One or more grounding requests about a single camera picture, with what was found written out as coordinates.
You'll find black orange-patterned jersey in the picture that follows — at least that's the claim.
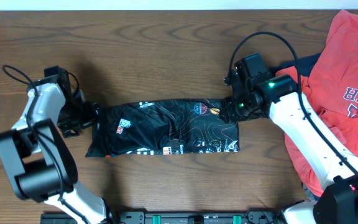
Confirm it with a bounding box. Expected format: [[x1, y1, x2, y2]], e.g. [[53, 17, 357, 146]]
[[86, 99, 240, 157]]

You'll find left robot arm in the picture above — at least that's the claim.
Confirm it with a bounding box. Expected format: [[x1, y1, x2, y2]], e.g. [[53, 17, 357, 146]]
[[0, 78, 109, 223]]

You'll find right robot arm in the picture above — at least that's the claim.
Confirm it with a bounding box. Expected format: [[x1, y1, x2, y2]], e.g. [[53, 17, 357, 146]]
[[220, 75, 358, 223]]

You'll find navy blue garment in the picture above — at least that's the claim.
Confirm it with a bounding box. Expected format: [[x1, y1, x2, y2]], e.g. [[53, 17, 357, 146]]
[[270, 53, 321, 77]]

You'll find red t-shirt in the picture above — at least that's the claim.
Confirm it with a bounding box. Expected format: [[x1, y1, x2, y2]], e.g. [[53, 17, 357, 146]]
[[275, 9, 358, 197]]

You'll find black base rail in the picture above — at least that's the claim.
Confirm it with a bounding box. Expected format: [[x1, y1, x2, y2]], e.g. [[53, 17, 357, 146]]
[[40, 210, 287, 224]]

